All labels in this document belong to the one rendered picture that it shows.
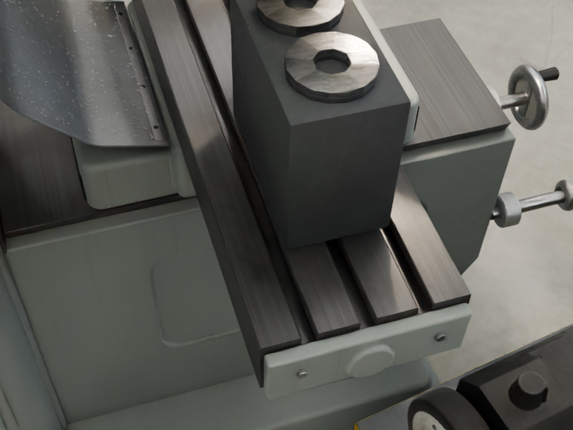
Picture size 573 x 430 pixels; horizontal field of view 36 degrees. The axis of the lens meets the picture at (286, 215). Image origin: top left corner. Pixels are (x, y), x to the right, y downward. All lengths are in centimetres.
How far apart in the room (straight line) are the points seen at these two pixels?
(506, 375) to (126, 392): 71
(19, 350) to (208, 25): 56
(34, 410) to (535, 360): 80
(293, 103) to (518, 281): 141
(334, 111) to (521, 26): 208
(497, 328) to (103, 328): 97
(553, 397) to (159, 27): 74
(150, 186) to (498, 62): 166
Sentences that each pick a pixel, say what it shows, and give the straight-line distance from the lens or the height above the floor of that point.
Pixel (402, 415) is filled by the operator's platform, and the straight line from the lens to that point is 146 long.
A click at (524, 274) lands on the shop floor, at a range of 217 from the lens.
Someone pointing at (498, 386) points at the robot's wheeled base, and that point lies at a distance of 126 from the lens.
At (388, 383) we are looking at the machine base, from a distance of 171.
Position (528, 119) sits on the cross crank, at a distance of 161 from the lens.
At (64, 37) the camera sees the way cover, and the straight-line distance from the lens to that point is 128.
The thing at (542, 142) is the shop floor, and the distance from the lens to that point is 249.
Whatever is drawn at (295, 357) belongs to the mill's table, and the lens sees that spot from 87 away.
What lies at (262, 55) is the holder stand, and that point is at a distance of 86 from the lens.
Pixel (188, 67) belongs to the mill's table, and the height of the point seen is 94.
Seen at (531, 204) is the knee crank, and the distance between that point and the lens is 159.
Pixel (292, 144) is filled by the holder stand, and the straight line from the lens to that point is 81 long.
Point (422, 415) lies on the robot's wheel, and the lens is 131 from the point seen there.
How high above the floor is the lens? 168
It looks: 50 degrees down
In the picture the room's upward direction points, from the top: 2 degrees clockwise
